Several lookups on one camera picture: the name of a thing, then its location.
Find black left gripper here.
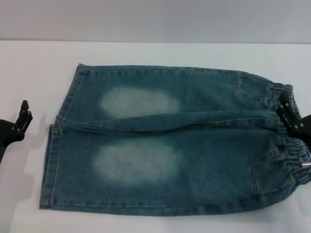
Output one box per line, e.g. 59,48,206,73
0,99,33,166

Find blue denim shorts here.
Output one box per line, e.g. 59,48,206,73
38,63,311,211

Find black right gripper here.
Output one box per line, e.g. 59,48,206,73
276,95,311,146

